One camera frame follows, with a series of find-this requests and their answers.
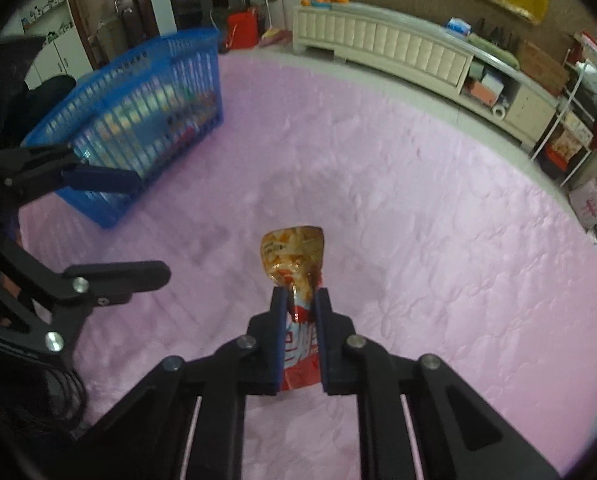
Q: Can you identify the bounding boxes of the boxes in cabinet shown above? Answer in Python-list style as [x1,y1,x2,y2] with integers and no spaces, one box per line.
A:
[463,60,507,107]

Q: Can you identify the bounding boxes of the white wall cabinet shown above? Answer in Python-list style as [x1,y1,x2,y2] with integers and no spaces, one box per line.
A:
[0,0,96,86]

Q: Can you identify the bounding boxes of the red bag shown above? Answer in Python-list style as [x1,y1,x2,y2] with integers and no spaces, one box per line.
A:
[227,7,259,50]

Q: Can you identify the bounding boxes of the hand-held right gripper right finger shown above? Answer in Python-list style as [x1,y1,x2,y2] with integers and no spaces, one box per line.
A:
[313,287,562,480]

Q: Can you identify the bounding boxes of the pink quilted bedspread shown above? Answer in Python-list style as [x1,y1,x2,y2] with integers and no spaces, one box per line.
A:
[18,52,597,480]

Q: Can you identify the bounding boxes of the pink bag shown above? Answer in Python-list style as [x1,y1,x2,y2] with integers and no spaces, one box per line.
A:
[569,180,597,231]

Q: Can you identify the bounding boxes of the mop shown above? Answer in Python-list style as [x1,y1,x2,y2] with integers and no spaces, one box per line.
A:
[258,0,292,46]

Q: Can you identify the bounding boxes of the white metal shelf rack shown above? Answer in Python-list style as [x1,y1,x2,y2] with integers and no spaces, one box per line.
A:
[531,60,597,188]

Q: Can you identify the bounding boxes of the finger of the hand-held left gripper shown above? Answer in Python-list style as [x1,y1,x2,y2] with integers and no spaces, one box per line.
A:
[0,142,142,206]
[0,234,172,362]

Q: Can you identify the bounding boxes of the red snack packet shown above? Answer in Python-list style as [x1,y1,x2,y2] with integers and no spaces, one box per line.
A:
[260,226,327,392]

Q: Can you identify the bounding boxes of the brown cardboard box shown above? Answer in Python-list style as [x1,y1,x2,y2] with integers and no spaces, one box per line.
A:
[516,40,572,96]

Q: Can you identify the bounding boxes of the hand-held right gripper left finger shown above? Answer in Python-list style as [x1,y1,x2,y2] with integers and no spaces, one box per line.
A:
[78,287,292,480]

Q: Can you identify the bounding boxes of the blue plastic basket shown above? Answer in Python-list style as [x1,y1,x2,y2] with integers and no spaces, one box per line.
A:
[21,27,225,229]

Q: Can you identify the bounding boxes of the green folded cloth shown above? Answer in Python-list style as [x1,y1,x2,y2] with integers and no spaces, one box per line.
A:
[466,32,522,68]

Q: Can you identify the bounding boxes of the white tv cabinet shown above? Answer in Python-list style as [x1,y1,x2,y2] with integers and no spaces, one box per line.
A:
[292,2,562,153]

